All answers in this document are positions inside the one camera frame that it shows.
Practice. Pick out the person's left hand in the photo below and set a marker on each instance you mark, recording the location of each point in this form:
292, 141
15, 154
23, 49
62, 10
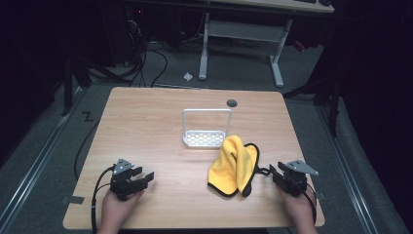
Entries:
115, 211

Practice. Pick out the metal floor rail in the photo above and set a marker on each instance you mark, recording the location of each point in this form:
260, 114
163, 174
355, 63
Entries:
349, 175
32, 169

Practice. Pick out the dark round table grommet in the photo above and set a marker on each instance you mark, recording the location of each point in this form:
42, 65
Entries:
232, 103

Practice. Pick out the small red object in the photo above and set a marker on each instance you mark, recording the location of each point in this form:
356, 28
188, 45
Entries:
299, 46

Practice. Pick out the grey tape piece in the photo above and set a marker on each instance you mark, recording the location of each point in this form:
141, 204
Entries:
74, 200

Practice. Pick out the black metal stand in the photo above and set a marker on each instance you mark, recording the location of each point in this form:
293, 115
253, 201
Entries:
68, 87
328, 94

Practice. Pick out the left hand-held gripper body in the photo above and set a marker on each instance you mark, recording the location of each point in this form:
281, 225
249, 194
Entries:
121, 183

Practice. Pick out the black computer mouse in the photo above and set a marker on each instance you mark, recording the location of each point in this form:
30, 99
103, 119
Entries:
325, 2

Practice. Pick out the yellow cloth with black edge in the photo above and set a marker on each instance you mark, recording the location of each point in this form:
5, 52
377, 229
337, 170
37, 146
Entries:
232, 169

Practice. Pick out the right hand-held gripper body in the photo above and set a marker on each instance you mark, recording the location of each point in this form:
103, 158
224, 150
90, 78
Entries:
293, 182

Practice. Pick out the white paper scrap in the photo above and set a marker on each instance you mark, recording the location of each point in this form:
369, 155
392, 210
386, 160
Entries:
188, 76

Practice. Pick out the desk with white legs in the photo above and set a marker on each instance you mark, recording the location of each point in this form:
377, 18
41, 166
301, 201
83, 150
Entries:
242, 31

